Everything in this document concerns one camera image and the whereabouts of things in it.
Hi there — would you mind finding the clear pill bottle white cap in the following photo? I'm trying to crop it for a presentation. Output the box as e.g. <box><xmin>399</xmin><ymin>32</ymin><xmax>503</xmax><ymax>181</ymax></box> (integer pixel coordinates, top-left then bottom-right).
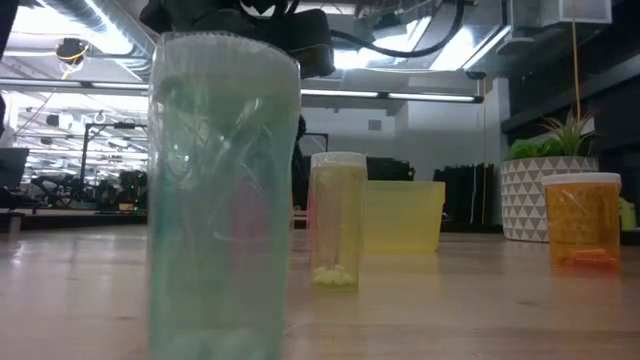
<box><xmin>147</xmin><ymin>30</ymin><xmax>303</xmax><ymax>360</ymax></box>

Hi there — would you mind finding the narrow clear pill bottle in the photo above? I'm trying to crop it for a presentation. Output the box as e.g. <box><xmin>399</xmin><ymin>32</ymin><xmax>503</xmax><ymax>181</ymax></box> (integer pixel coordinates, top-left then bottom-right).
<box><xmin>307</xmin><ymin>151</ymin><xmax>369</xmax><ymax>292</ymax></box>

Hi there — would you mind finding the yellow plastic bin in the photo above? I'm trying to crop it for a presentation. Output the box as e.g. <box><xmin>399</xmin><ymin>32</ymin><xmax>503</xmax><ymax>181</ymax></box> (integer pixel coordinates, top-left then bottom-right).
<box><xmin>363</xmin><ymin>180</ymin><xmax>447</xmax><ymax>254</ymax></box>

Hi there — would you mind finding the ceiling light bar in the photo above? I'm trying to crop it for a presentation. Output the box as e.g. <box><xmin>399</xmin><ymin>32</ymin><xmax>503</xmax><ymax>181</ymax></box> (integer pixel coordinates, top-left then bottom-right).
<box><xmin>299</xmin><ymin>88</ymin><xmax>484</xmax><ymax>105</ymax></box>
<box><xmin>0</xmin><ymin>78</ymin><xmax>151</xmax><ymax>93</ymax></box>

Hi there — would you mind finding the black panel rack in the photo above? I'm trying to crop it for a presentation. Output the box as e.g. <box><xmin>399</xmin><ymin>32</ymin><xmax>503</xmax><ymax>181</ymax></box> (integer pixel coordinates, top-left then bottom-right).
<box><xmin>432</xmin><ymin>162</ymin><xmax>497</xmax><ymax>227</ymax></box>

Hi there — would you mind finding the black background robot rig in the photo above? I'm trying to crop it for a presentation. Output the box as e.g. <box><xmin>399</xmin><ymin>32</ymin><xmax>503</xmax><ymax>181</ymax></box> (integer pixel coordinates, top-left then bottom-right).
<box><xmin>78</xmin><ymin>121</ymin><xmax>150</xmax><ymax>212</ymax></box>

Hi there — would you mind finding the black round ceiling device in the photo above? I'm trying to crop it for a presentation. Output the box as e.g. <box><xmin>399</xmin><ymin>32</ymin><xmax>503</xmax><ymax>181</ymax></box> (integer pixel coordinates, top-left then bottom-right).
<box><xmin>54</xmin><ymin>37</ymin><xmax>91</xmax><ymax>66</ymax></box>

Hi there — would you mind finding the green artificial plant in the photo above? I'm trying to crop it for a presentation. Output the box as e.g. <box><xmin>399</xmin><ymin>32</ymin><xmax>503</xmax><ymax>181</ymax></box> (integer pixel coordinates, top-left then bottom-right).
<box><xmin>507</xmin><ymin>110</ymin><xmax>599</xmax><ymax>162</ymax></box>

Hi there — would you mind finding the white ceiling box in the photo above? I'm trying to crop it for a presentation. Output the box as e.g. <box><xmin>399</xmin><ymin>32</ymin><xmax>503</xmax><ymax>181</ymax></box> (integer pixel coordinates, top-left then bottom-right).
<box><xmin>509</xmin><ymin>0</ymin><xmax>614</xmax><ymax>29</ymax></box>

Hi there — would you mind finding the white grey triangle-pattern pot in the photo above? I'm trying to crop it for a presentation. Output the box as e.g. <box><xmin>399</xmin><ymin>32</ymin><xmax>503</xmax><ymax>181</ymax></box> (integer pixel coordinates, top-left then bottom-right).
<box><xmin>500</xmin><ymin>155</ymin><xmax>600</xmax><ymax>244</ymax></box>

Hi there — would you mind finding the black shelf unit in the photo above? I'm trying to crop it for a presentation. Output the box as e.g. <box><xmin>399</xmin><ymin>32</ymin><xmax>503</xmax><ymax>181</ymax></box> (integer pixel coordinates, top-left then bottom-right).
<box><xmin>501</xmin><ymin>47</ymin><xmax>640</xmax><ymax>246</ymax></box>

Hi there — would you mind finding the dark monitor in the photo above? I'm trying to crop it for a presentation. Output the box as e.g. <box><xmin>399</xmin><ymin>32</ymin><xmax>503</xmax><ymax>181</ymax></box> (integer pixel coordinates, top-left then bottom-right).
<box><xmin>0</xmin><ymin>147</ymin><xmax>31</xmax><ymax>190</ymax></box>

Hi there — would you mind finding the yellow-green bottle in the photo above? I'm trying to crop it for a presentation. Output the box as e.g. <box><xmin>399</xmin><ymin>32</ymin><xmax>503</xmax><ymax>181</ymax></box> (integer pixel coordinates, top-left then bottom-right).
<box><xmin>619</xmin><ymin>197</ymin><xmax>638</xmax><ymax>232</ymax></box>

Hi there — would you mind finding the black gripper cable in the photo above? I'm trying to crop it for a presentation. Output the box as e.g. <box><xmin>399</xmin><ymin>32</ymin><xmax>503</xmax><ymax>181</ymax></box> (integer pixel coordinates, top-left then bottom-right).
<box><xmin>328</xmin><ymin>0</ymin><xmax>469</xmax><ymax>59</ymax></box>

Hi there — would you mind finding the yellow extension cord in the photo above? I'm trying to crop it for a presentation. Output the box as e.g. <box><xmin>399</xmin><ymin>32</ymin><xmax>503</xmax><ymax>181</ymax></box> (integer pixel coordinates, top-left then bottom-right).
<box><xmin>571</xmin><ymin>0</ymin><xmax>583</xmax><ymax>122</ymax></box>

